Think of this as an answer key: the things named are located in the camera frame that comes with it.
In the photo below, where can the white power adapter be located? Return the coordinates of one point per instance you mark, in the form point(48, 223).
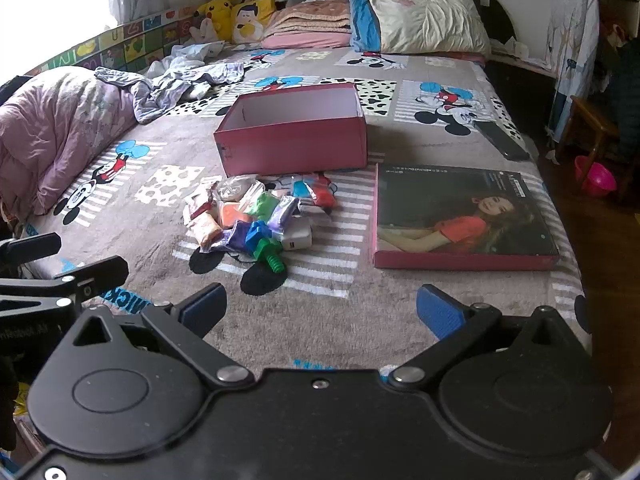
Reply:
point(296, 240)

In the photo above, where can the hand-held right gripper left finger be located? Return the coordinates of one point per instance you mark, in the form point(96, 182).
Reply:
point(205, 301)

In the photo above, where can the printed hanging cloth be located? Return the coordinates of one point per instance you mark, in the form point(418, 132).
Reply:
point(570, 30)

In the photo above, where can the pile of clay packets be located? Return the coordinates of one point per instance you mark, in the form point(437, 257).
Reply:
point(306, 190)

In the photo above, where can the purple quilt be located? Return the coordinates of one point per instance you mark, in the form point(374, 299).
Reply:
point(60, 125)

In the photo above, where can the orange clay packet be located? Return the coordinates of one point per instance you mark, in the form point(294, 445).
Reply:
point(232, 214)

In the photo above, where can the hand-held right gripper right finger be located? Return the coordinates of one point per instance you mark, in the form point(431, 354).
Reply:
point(441, 310)

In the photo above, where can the box lid with portrait photo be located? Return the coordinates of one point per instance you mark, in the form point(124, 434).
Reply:
point(450, 215)

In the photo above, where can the yellow mouse plush toy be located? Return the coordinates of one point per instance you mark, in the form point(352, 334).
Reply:
point(216, 10)

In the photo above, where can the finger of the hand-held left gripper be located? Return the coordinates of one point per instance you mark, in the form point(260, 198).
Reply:
point(95, 271)
point(35, 247)

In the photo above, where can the dark nightstand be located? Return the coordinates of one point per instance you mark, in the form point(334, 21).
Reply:
point(520, 90)

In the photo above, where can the blue pillow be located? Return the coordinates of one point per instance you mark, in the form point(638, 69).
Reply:
point(361, 22)

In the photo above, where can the folded pink blanket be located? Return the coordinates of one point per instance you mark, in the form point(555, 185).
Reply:
point(310, 22)

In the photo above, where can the crumpled grey clothes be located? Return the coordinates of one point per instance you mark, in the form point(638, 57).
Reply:
point(165, 85)

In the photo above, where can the crumpled white cloth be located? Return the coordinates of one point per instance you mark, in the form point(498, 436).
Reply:
point(197, 50)

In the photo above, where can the yellow cartoon cushion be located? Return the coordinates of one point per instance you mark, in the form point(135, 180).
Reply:
point(250, 20)

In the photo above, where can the yellow plastic bag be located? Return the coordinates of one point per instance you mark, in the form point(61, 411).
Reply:
point(22, 397)

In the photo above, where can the pink cardboard box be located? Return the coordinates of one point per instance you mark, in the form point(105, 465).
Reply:
point(295, 145)

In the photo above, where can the deep purple clay packet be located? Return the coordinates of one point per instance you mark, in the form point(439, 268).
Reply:
point(239, 237)

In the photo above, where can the white plush toy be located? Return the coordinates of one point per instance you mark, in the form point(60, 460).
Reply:
point(202, 30)

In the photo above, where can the colourful foam letter mat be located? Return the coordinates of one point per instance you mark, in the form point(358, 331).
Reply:
point(130, 42)

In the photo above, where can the cream pillow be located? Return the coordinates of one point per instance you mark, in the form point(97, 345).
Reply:
point(425, 15)

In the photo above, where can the pink plastic basin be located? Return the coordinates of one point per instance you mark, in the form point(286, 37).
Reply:
point(595, 177)

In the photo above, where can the cartoon printed bed sheet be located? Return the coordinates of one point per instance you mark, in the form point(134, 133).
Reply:
point(350, 310)

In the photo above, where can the wooden stool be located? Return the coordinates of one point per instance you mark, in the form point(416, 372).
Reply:
point(590, 120)

